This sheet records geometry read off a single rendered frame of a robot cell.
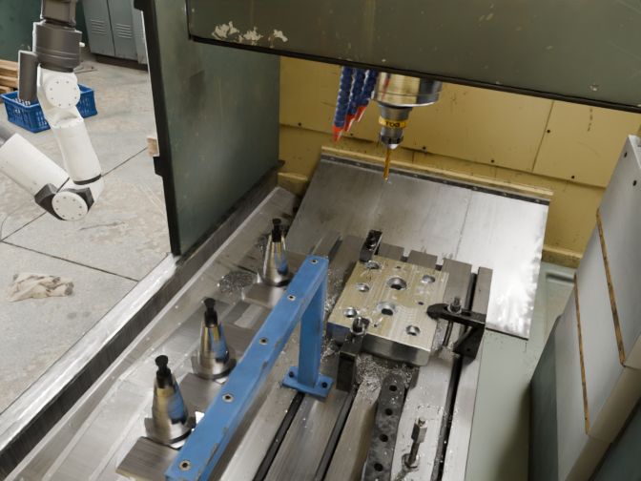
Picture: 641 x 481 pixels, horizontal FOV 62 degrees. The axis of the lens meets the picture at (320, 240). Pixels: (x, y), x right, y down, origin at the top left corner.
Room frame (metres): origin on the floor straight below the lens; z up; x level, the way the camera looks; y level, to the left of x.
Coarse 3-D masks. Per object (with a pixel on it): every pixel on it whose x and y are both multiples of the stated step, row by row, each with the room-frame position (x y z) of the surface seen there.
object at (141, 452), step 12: (132, 444) 0.39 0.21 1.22; (144, 444) 0.39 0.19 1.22; (156, 444) 0.39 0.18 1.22; (120, 456) 0.37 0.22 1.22; (132, 456) 0.37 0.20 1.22; (144, 456) 0.37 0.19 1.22; (156, 456) 0.37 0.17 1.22; (168, 456) 0.37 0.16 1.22; (120, 468) 0.35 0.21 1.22; (132, 468) 0.35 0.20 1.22; (144, 468) 0.36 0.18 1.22; (156, 468) 0.36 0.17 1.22; (144, 480) 0.34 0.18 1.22; (156, 480) 0.34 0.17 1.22
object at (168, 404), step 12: (156, 384) 0.41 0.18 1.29; (156, 396) 0.41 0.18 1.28; (168, 396) 0.41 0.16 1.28; (180, 396) 0.42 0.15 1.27; (156, 408) 0.40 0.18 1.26; (168, 408) 0.40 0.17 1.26; (180, 408) 0.41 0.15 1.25; (156, 420) 0.40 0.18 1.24; (168, 420) 0.40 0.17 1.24; (180, 420) 0.41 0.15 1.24
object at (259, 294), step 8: (248, 288) 0.69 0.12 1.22; (256, 288) 0.69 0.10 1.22; (264, 288) 0.69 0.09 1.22; (272, 288) 0.70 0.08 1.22; (280, 288) 0.70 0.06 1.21; (248, 296) 0.67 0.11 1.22; (256, 296) 0.67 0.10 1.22; (264, 296) 0.68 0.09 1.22; (272, 296) 0.68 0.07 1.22; (280, 296) 0.68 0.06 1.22; (256, 304) 0.66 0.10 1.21; (264, 304) 0.66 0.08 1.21; (272, 304) 0.66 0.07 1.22
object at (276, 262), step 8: (272, 240) 0.73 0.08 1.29; (280, 240) 0.73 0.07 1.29; (272, 248) 0.72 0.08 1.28; (280, 248) 0.72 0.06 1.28; (272, 256) 0.72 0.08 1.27; (280, 256) 0.72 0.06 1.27; (264, 264) 0.73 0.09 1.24; (272, 264) 0.72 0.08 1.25; (280, 264) 0.72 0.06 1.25; (264, 272) 0.72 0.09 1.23; (272, 272) 0.72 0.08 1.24; (280, 272) 0.72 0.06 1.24
